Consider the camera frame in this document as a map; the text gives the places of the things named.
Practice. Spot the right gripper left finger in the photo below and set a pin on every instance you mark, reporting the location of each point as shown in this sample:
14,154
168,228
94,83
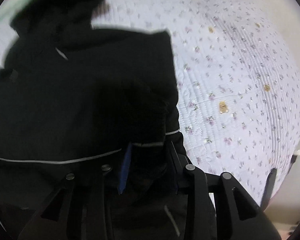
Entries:
79,207

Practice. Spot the floral quilted bed cover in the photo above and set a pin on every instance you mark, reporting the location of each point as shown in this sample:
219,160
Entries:
238,88

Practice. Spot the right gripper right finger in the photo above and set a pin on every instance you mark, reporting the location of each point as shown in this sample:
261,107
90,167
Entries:
218,206

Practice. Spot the black hooded jacket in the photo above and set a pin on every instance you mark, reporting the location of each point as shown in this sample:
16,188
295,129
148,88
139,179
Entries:
71,95

